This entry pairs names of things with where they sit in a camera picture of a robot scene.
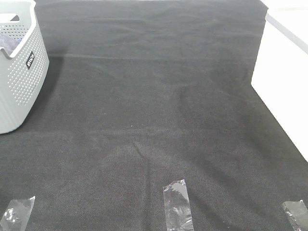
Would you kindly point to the grey-blue towel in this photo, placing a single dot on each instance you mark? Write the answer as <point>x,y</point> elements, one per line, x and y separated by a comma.
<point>8,44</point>

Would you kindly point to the black table cloth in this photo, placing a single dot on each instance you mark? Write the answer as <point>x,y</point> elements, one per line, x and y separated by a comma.
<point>139,94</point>

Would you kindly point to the middle clear tape strip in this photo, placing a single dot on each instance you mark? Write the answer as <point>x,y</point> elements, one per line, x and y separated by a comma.
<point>177,207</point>

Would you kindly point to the clear tape strip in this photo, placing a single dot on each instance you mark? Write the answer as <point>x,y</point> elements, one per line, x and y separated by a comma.
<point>177,207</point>
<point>297,214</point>
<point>17,214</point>

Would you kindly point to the white plastic storage box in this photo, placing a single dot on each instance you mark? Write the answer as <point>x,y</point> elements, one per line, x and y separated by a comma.
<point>280,75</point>

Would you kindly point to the grey perforated laundry basket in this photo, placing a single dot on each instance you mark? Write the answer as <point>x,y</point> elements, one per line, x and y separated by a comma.
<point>22,73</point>

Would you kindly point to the right clear tape strip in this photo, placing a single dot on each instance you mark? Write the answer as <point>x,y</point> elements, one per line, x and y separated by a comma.
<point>297,214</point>

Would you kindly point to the left clear tape strip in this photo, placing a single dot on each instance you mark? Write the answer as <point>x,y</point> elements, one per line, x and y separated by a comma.
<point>17,214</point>

